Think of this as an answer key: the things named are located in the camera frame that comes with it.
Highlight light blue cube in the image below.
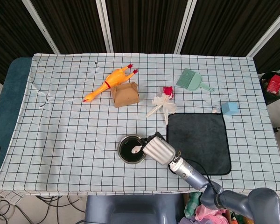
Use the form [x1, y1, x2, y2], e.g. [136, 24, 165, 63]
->
[221, 101, 239, 117]

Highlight dark grey mat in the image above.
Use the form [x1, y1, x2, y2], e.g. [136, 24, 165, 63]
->
[166, 112, 232, 176]

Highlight black floor cable tangle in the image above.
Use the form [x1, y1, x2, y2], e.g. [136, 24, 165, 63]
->
[0, 194, 86, 224]

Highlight pink plastic bag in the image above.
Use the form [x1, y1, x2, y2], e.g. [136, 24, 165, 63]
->
[195, 204, 228, 224]

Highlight steel bowl with dark liquid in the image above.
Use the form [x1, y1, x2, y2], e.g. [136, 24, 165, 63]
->
[117, 134, 148, 165]

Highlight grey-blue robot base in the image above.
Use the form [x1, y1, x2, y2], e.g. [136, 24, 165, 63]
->
[84, 193, 185, 224]

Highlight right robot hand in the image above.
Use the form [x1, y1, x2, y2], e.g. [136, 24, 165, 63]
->
[140, 132, 177, 166]

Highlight yellow rubber chicken toy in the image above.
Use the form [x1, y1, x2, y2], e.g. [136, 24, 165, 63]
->
[82, 63, 139, 103]

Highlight green brush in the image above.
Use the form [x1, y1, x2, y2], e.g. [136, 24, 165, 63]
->
[176, 68, 215, 92]

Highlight white partition frame post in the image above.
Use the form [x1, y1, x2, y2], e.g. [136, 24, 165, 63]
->
[95, 0, 114, 53]
[22, 0, 61, 55]
[246, 10, 280, 58]
[174, 0, 198, 54]

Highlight green plastic bag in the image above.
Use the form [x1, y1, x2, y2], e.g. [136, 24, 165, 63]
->
[184, 191, 202, 217]

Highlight open cardboard storage box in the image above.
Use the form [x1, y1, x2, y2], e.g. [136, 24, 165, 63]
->
[226, 209, 250, 224]

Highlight white checked tablecloth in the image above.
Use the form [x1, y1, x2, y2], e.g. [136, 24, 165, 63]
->
[0, 53, 280, 196]

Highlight black waste bin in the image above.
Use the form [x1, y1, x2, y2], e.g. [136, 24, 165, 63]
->
[259, 71, 280, 105]

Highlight brown cardboard box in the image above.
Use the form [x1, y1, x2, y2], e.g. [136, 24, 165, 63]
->
[110, 81, 140, 108]

